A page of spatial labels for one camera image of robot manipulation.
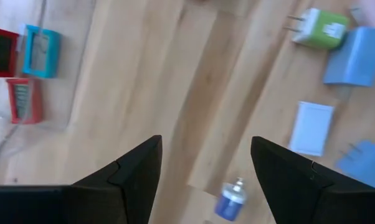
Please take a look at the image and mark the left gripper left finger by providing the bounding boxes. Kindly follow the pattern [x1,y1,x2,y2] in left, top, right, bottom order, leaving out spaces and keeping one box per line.
[0,134,163,224]

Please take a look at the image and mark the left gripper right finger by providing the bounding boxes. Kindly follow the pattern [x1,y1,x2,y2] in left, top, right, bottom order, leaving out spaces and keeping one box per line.
[250,136,375,224]

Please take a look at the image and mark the white power adapter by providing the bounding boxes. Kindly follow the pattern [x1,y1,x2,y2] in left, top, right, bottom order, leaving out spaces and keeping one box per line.
[288,101,335,157]

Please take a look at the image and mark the light blue multi-port charger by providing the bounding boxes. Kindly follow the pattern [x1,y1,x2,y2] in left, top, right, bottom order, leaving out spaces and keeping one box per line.
[335,139,375,191]

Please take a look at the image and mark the teal digital clock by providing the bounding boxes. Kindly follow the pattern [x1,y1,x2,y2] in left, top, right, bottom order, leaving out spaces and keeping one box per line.
[21,24,62,79]

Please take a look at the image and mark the pink wall charger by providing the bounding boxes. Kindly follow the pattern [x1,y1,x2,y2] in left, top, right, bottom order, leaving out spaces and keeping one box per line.
[349,0,375,30]

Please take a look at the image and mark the light blue cube charger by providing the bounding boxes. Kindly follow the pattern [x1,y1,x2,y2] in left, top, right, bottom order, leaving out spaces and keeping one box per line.
[323,26,375,88]

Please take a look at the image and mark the green white wall charger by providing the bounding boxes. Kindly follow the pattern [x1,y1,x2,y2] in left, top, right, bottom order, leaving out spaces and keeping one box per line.
[283,7,351,50]

